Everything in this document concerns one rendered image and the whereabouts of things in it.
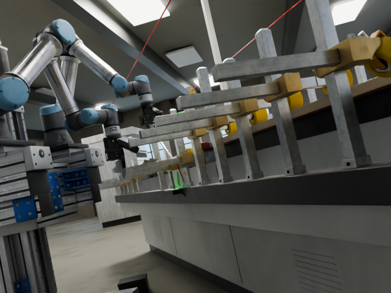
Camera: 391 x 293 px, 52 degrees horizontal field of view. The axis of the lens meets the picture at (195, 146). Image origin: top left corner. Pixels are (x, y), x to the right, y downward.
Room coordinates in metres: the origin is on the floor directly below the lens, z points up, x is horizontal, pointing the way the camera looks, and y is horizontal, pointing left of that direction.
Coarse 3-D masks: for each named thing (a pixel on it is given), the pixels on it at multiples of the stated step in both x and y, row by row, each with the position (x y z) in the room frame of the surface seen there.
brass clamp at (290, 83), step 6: (276, 78) 1.09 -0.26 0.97; (282, 78) 1.06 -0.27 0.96; (288, 78) 1.06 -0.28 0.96; (294, 78) 1.06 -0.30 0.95; (300, 78) 1.07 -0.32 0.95; (282, 84) 1.07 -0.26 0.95; (288, 84) 1.05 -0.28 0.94; (294, 84) 1.06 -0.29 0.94; (300, 84) 1.07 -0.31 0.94; (282, 90) 1.07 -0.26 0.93; (288, 90) 1.05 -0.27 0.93; (294, 90) 1.06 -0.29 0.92; (300, 90) 1.07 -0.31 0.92; (270, 96) 1.13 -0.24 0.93; (276, 96) 1.10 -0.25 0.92; (282, 96) 1.10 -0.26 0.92; (288, 96) 1.12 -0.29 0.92; (270, 102) 1.18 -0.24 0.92
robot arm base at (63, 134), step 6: (48, 132) 2.00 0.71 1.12; (54, 132) 2.00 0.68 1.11; (60, 132) 2.01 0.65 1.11; (66, 132) 2.04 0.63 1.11; (48, 138) 1.99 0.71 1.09; (54, 138) 1.99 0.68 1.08; (60, 138) 2.01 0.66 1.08; (66, 138) 2.02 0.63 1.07; (48, 144) 1.98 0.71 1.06; (54, 144) 1.98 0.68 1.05; (60, 144) 1.99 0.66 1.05
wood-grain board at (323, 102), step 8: (368, 80) 1.01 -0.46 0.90; (376, 80) 0.98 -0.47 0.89; (384, 80) 0.96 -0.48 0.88; (352, 88) 1.06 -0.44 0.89; (360, 88) 1.04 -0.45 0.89; (368, 88) 1.01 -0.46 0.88; (376, 88) 0.99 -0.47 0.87; (384, 88) 1.02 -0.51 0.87; (328, 96) 1.16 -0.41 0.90; (352, 96) 1.07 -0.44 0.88; (360, 96) 1.08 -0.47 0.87; (312, 104) 1.23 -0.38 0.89; (320, 104) 1.20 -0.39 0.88; (328, 104) 1.16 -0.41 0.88; (296, 112) 1.32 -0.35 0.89; (304, 112) 1.28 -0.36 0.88; (312, 112) 1.27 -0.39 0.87; (272, 120) 1.46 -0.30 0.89; (256, 128) 1.59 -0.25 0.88; (264, 128) 1.53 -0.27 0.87; (232, 136) 1.80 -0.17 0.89; (224, 144) 2.03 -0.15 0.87
